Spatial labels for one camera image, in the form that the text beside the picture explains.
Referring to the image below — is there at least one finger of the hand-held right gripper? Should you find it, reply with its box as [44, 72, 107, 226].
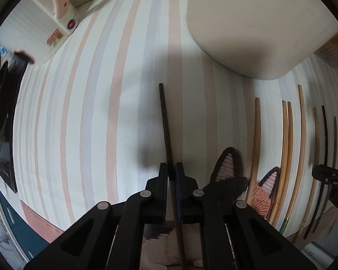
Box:
[312, 164, 338, 186]

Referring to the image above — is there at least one white and pink electric kettle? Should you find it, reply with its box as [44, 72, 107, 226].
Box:
[0, 0, 82, 64]

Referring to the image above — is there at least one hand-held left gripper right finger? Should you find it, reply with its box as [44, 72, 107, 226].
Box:
[175, 162, 319, 270]

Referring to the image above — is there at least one blue cabinet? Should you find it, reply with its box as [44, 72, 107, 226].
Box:
[0, 186, 46, 262]

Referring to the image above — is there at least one striped cat print table mat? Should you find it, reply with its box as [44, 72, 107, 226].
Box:
[14, 0, 338, 270]

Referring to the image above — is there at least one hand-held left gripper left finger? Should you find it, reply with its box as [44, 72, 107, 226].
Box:
[23, 162, 169, 270]

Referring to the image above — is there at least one cream ribbed utensil holder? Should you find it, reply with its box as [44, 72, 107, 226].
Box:
[186, 0, 338, 81]

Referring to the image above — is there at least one black induction cooktop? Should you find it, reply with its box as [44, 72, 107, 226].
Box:
[0, 41, 21, 193]

